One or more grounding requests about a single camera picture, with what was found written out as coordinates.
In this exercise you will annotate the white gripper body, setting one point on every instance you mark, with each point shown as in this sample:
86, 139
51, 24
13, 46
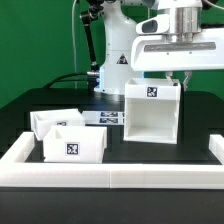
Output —
154, 53

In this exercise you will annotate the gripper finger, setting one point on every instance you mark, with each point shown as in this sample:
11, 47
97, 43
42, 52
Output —
188, 75
169, 75

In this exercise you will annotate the white drawer cabinet box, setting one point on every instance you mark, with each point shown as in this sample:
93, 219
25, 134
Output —
151, 111

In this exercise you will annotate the white front drawer tray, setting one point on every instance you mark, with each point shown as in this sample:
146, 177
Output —
75, 144

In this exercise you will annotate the white drawer tray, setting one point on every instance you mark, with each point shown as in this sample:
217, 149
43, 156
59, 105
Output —
75, 144
42, 121

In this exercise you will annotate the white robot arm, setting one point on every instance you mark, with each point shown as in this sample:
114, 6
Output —
120, 19

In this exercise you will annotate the white rear drawer tray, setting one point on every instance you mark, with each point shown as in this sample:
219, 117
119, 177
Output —
42, 121

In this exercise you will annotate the white U-shaped border fence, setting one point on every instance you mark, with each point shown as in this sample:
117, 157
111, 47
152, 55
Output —
15, 171

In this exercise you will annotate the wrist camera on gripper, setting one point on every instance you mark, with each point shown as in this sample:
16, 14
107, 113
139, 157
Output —
156, 25

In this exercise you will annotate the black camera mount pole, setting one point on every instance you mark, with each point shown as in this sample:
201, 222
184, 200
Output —
87, 17

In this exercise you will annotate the white marker base plate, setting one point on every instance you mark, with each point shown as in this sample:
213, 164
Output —
103, 117

